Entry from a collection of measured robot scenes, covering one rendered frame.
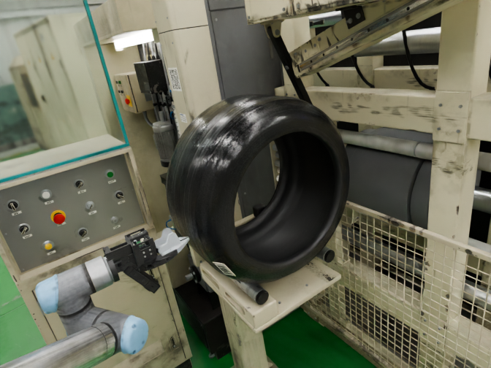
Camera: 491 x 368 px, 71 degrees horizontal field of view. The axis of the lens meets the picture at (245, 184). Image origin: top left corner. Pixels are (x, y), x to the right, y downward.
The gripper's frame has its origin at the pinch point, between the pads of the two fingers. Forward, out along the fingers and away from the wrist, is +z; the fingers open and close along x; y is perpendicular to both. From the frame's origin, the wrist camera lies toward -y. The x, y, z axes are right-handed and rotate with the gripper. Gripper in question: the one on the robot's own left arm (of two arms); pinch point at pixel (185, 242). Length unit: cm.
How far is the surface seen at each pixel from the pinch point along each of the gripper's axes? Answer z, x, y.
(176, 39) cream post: 21, 26, 51
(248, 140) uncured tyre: 18.3, -10.9, 25.4
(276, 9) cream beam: 47, 9, 54
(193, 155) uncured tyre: 7.7, -0.6, 22.7
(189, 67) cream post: 24, 26, 42
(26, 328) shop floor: -72, 166, -112
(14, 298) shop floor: -78, 213, -112
